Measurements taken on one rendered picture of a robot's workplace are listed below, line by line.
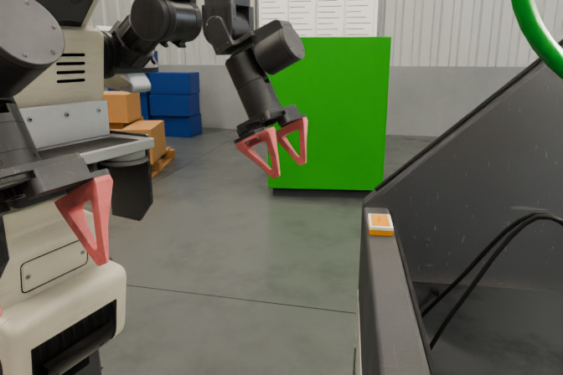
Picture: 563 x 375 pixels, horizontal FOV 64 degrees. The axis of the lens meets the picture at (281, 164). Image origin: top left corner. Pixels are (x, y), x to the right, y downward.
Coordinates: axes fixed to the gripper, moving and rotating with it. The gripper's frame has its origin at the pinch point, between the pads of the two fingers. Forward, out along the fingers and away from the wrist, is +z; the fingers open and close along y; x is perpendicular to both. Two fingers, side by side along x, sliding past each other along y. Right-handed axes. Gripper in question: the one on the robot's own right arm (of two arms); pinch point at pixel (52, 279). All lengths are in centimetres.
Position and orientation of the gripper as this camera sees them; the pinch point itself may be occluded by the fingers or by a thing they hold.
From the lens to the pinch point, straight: 42.4
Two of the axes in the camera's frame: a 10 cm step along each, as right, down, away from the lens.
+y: 4.7, -2.1, 8.6
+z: 4.0, 9.2, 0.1
